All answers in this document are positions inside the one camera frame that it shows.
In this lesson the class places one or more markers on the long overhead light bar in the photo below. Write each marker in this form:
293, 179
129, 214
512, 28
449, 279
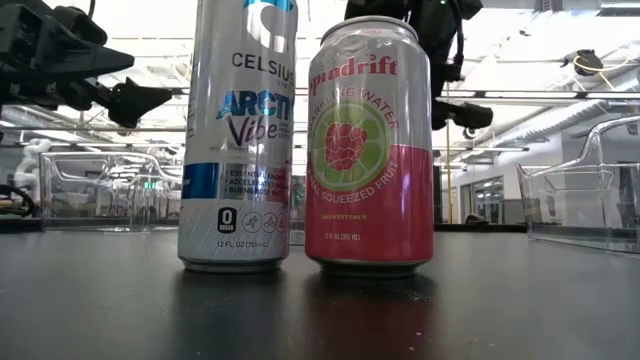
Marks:
525, 94

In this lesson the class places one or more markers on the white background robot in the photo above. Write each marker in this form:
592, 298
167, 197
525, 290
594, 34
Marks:
30, 175

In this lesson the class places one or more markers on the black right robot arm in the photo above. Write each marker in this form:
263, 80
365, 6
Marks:
440, 40

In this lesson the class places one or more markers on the pink Spindrift sparkling water can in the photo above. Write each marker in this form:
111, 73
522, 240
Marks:
370, 200

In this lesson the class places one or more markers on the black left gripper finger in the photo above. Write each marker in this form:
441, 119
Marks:
85, 61
135, 102

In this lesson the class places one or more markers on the silver ceiling duct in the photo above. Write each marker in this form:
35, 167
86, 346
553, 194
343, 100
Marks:
575, 115

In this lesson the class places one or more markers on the silver Celsius energy drink can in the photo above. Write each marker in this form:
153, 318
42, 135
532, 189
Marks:
235, 150

